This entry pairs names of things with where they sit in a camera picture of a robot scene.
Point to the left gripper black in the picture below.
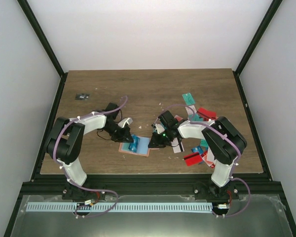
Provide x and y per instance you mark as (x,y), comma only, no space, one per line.
(122,138)

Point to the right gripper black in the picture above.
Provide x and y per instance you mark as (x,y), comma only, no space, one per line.
(157,143)

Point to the dark blue card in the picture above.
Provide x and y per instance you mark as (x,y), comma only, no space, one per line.
(134,146)
(197,149)

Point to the pink leather card holder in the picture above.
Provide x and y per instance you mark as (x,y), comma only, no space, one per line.
(138,147)

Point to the teal VIP card front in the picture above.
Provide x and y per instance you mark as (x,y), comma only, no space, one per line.
(125,146)

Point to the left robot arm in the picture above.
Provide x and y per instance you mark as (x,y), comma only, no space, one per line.
(65,139)

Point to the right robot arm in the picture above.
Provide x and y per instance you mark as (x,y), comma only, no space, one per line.
(226,143)

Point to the white stripe card right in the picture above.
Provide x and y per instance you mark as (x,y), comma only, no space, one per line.
(177,146)

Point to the red card black stripe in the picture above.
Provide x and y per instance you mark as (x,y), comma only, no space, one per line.
(192,159)

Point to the white floral card upper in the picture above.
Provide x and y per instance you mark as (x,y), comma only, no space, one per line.
(191,110)

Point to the teal card far top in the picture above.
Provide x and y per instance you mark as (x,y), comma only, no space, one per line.
(188,98)

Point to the red white card bottom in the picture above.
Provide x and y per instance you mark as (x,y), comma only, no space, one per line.
(209,158)

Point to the red card top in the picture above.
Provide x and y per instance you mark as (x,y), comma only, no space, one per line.
(206,113)

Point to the small black tag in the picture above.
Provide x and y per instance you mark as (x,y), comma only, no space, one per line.
(82,96)

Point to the light blue slotted strip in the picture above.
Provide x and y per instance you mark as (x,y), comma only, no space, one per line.
(188,207)

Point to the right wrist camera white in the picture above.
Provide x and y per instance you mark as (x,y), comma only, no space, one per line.
(158,128)

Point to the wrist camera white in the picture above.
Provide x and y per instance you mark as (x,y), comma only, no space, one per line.
(158,128)
(125,122)

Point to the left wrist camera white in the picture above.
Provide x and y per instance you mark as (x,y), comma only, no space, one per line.
(125,122)

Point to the black aluminium front rail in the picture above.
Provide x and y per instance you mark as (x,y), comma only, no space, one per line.
(146,184)

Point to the left frame post black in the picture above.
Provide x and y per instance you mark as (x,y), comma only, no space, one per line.
(25,6)

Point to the frame post black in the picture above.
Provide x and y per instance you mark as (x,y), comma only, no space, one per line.
(25,6)
(270,13)

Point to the right frame post black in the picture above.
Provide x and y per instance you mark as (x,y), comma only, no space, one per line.
(270,13)

